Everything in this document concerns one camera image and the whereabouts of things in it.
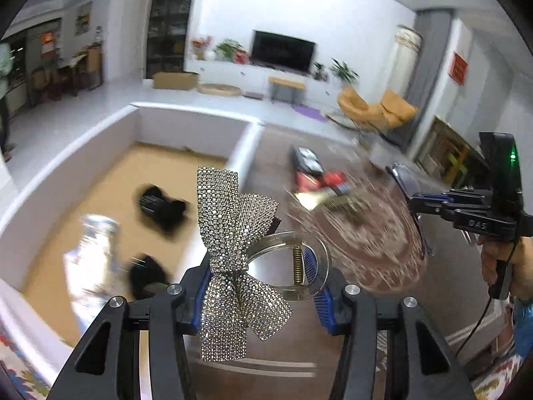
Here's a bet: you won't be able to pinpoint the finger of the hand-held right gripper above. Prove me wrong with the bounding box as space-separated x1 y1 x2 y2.
411 192 454 204
408 201 448 220

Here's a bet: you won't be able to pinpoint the framed wall picture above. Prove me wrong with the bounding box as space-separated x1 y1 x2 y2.
75 2 93 36

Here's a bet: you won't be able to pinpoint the wooden bench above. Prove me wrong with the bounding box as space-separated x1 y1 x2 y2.
267 76 306 104

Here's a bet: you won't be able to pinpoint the black television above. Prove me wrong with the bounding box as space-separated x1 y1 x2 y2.
251 30 316 76

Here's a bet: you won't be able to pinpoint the round woven mat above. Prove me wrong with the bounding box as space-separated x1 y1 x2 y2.
199 83 242 97

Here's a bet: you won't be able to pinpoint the yellow lounge chair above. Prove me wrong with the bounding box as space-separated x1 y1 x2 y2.
375 89 419 129
336 87 377 131

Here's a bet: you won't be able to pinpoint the black cable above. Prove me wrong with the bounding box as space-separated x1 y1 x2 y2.
454 242 519 357

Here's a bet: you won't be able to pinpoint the white floor air conditioner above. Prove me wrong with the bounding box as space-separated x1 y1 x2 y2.
391 25 423 101

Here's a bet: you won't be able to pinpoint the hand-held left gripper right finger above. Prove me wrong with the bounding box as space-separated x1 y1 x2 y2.
302 247 477 400

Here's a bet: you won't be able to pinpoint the grey curtain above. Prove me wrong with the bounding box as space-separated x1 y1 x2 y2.
410 8 454 155

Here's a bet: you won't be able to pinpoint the dark display cabinet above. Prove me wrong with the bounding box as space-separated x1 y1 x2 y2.
144 0 198 80

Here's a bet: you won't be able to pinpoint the person's right hand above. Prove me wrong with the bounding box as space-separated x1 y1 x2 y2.
479 237 533 303

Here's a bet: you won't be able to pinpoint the printed blanket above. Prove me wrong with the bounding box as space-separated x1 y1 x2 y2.
0 321 51 400
470 304 533 400

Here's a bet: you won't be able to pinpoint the red flower plant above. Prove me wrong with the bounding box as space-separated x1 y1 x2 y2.
191 35 215 61

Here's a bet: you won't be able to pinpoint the wooden framed furniture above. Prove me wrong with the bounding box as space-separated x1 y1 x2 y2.
414 114 492 188

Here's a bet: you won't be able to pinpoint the white television cabinet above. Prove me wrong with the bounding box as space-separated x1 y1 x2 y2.
185 59 354 107

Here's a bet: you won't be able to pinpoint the wooden dining furniture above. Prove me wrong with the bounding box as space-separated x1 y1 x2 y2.
31 44 104 101

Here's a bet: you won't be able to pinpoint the red snack packet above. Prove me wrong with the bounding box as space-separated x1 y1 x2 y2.
296 171 323 192

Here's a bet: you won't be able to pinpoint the purple mat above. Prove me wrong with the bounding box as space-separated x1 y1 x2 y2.
291 104 329 122

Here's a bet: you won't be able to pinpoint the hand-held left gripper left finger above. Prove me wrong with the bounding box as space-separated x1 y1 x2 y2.
48 264 213 400

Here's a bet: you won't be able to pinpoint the black fabric bundle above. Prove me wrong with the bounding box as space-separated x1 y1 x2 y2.
125 252 173 301
134 183 188 240

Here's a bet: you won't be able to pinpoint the rhinestone bow hair clip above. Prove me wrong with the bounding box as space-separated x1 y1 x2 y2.
197 167 334 361

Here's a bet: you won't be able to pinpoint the red wall hanging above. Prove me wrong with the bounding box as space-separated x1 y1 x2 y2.
452 52 469 84

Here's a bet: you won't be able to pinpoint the pale flat packet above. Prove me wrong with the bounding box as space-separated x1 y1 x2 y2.
293 189 338 211

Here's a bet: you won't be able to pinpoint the white storage box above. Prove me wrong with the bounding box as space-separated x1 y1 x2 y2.
0 101 265 384

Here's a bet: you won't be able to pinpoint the red wall poster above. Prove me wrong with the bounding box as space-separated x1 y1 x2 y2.
41 31 58 57

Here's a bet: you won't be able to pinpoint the black box white pictures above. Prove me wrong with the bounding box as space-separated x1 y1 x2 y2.
293 146 325 176

